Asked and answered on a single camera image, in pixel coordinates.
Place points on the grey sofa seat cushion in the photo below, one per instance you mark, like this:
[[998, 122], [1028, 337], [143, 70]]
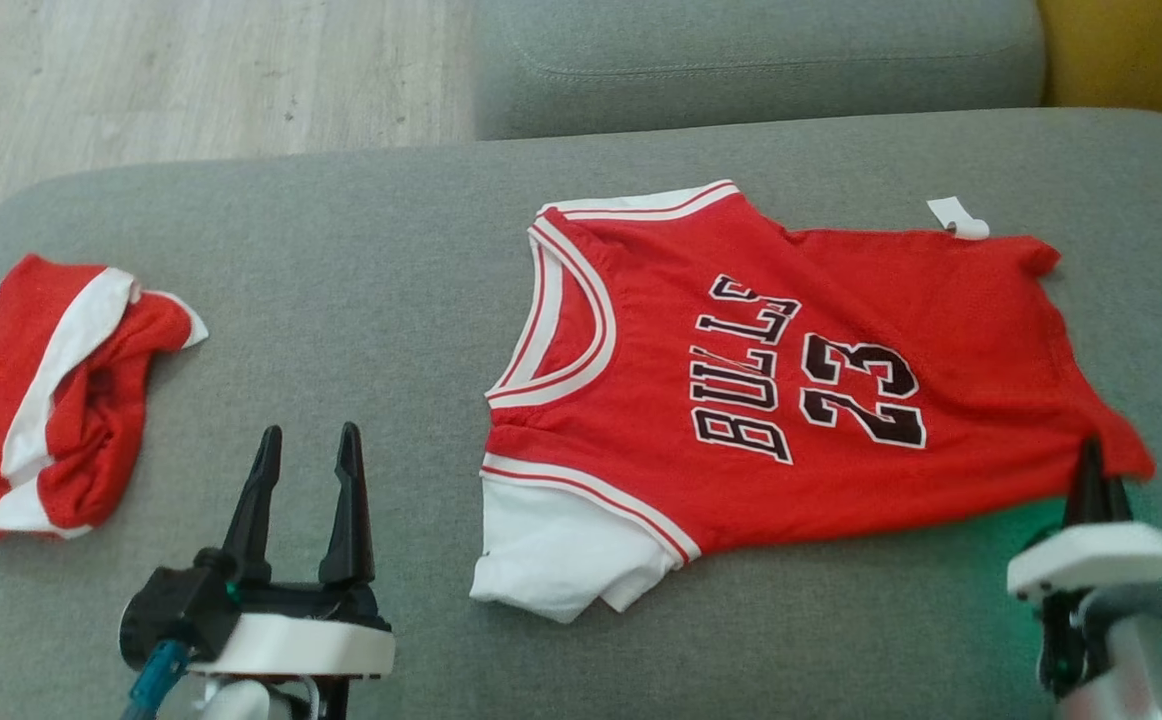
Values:
[[341, 300]]

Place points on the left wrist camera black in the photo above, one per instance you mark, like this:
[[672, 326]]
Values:
[[171, 610]]

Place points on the yellow cushion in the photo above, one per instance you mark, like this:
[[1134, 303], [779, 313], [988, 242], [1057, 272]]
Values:
[[1141, 45]]

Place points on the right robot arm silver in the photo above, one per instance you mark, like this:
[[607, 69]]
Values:
[[1141, 660]]

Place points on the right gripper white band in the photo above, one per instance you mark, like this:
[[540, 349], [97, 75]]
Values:
[[1091, 555]]

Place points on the grey sofa back cushion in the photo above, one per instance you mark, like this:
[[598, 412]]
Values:
[[741, 50]]

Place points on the red Bulls 23 jersey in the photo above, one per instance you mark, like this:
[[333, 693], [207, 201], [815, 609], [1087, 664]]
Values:
[[981, 330]]

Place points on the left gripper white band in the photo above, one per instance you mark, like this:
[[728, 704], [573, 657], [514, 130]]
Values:
[[291, 645]]

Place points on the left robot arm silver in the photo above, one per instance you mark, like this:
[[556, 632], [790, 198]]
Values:
[[241, 700]]

